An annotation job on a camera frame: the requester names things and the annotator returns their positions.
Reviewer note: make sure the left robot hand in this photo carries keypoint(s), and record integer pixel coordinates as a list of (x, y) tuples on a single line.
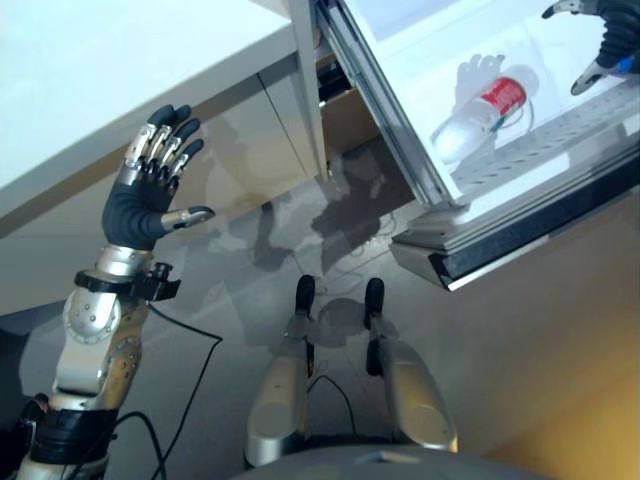
[(140, 200)]

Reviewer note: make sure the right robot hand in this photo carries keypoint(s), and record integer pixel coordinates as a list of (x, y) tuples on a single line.
[(614, 45)]

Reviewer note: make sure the clear bottle with red label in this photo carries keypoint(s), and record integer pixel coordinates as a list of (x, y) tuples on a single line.
[(487, 114)]

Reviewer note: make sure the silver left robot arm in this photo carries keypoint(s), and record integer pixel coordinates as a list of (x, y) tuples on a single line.
[(95, 345)]

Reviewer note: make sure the perforated white refrigerator shelf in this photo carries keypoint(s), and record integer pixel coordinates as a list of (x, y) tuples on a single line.
[(550, 145)]

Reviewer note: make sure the white refrigerator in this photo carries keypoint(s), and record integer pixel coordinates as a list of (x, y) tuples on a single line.
[(480, 140)]

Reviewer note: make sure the white counter top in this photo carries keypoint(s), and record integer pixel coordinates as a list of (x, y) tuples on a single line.
[(125, 85)]

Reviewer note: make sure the silver left robot leg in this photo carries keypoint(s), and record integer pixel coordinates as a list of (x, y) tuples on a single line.
[(285, 395)]

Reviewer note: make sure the silver robot leg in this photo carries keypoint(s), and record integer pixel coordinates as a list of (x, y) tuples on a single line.
[(285, 395), (410, 385)]

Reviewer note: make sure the silver right robot leg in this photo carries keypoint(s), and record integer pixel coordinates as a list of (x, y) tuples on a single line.
[(410, 385)]

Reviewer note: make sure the grey robot torso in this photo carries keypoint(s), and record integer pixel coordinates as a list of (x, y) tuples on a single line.
[(385, 462)]

